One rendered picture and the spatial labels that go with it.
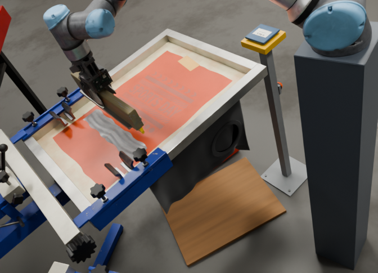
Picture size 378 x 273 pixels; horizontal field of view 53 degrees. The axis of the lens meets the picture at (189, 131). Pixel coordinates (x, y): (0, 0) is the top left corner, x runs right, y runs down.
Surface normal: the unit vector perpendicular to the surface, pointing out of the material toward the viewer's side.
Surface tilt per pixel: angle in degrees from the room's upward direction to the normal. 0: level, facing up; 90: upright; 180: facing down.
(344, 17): 95
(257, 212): 0
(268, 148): 0
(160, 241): 0
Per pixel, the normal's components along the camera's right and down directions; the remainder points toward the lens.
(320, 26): -0.18, 0.80
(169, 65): -0.29, -0.66
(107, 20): 0.91, 0.04
